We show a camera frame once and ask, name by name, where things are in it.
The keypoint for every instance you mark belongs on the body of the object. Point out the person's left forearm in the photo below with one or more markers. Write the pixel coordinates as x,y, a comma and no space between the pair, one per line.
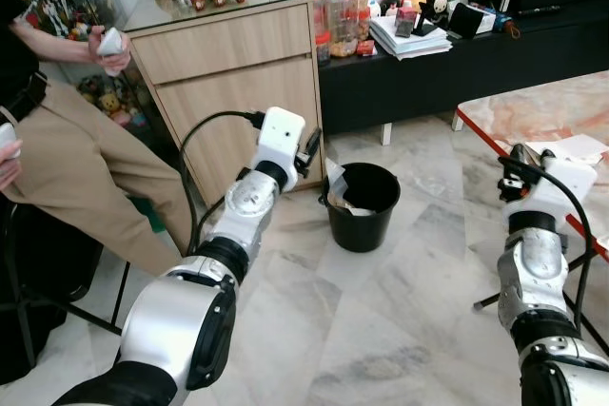
57,40

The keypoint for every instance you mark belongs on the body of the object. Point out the white handheld controller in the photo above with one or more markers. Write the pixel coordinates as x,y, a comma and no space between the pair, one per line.
111,42
7,136

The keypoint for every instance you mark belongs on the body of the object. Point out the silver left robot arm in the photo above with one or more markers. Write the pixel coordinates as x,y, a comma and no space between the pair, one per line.
247,211

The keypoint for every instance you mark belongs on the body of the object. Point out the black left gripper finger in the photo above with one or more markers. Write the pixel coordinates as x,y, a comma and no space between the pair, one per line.
317,142
308,147

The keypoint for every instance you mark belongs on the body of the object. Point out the light wooden cabinet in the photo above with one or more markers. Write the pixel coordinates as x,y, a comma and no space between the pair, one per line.
228,92

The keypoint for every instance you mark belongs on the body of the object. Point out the person's left hand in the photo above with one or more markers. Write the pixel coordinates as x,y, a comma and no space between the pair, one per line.
94,48

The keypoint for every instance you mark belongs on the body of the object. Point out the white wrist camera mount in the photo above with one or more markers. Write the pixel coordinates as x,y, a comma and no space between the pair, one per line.
566,183
281,135

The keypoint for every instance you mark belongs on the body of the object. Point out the seated person tan trousers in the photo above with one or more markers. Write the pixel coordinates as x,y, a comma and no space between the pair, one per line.
76,159

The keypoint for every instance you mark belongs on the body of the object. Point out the person's right hand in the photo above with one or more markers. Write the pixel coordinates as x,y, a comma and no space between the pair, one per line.
8,170

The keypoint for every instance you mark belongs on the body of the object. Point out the black TV console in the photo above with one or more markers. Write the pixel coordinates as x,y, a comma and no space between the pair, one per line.
457,73

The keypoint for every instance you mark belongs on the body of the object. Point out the pink marble table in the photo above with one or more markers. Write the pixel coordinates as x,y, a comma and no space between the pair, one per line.
552,106

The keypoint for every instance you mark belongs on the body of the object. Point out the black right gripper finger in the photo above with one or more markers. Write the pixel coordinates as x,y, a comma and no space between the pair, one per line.
515,154
529,151

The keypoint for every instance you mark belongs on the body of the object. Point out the stack of white papers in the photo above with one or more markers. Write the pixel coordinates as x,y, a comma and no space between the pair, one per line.
409,45

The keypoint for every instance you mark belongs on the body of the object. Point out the black rubbish bin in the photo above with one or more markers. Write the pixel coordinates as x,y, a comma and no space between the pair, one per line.
366,230

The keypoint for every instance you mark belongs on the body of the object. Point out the large red-lid snack jar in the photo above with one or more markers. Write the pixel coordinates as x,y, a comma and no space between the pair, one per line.
343,21

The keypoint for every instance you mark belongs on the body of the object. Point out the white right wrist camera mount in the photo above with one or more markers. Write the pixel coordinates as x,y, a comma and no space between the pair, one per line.
566,183

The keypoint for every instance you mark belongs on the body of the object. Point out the round black white plush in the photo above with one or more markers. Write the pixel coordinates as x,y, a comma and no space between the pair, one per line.
436,0

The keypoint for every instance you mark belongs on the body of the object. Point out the black chair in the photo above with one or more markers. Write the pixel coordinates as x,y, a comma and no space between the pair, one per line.
48,263

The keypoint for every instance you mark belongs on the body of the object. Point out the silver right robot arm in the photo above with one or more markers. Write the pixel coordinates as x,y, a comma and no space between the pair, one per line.
533,268

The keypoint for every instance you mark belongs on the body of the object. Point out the white folded paper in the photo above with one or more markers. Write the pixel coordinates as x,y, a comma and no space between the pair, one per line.
580,149

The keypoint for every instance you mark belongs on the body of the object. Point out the small red-lid jar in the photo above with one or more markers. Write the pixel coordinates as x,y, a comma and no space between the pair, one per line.
323,47

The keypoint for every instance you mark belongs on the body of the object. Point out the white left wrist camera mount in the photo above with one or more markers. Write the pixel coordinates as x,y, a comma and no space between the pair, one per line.
281,135

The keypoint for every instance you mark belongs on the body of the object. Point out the small dark red box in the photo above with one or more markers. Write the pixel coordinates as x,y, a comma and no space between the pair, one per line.
406,21

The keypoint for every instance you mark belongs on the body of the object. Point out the black leaning tablet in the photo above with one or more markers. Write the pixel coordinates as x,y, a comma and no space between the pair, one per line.
464,21

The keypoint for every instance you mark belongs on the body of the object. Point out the orange-lid plastic jar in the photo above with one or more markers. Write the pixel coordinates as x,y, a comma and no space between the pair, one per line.
364,2

